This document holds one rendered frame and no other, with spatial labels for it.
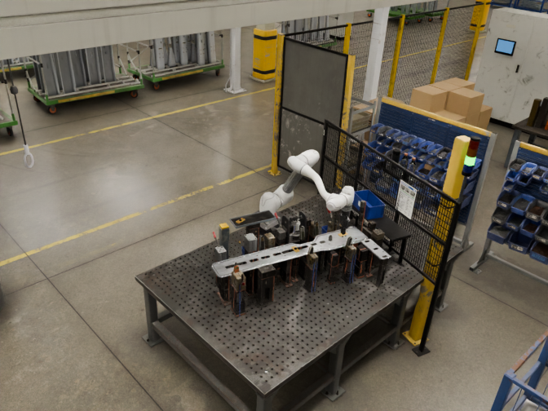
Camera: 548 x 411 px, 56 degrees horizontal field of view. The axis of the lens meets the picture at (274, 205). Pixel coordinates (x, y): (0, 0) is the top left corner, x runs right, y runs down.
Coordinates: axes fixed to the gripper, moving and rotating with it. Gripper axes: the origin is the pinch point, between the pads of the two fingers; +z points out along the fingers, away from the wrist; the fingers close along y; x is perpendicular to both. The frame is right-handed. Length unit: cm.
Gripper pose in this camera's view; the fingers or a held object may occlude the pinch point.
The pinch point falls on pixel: (343, 230)
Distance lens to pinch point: 444.4
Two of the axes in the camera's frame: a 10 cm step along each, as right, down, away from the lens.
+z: -0.4, 8.7, 5.0
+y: 4.6, 4.6, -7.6
